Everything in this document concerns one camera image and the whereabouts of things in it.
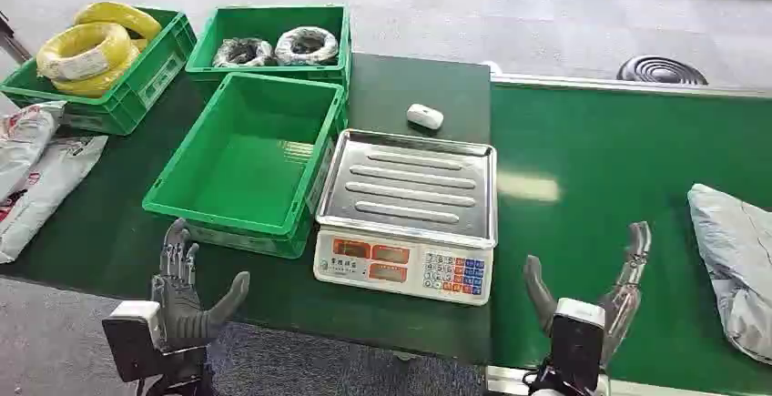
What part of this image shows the dark metal leg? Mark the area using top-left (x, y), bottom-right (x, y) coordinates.
top-left (0, 11), bottom-right (33, 66)

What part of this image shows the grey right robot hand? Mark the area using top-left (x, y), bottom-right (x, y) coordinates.
top-left (523, 221), bottom-right (653, 371)

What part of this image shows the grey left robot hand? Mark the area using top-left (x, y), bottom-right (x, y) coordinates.
top-left (149, 218), bottom-right (251, 353)

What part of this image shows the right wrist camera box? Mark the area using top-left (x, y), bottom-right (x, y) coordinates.
top-left (548, 297), bottom-right (606, 392)

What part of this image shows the green crate holding wrapped coils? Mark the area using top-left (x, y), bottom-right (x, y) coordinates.
top-left (184, 4), bottom-right (353, 91)

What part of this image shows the plastic-wrapped dark wire coil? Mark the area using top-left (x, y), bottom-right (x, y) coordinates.
top-left (274, 25), bottom-right (340, 67)
top-left (212, 37), bottom-right (276, 69)

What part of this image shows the green conveyor belt with frame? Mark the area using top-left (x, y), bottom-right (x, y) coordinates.
top-left (484, 71), bottom-right (772, 396)

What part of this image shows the electronic scale with steel pan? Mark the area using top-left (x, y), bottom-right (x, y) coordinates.
top-left (312, 128), bottom-right (500, 308)

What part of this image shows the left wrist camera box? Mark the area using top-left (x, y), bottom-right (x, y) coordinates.
top-left (101, 300), bottom-right (165, 383)

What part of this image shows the grey plastic parcel bag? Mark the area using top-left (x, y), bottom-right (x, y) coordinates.
top-left (686, 183), bottom-right (772, 366)

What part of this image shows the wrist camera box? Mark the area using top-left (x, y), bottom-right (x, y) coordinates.
top-left (101, 300), bottom-right (165, 383)
top-left (548, 297), bottom-right (606, 392)

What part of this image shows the white printed parcel bag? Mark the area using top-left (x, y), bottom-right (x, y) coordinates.
top-left (0, 135), bottom-right (110, 266)
top-left (0, 100), bottom-right (67, 203)

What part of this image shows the small white plastic device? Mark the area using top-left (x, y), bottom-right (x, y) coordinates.
top-left (405, 103), bottom-right (446, 131)

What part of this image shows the green crate with white label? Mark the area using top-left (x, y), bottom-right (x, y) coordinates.
top-left (0, 6), bottom-right (199, 137)

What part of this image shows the yellow wire coil with label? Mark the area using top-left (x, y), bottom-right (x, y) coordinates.
top-left (36, 21), bottom-right (133, 82)

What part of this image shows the empty green plastic crate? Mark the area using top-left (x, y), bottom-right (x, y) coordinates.
top-left (142, 71), bottom-right (350, 260)

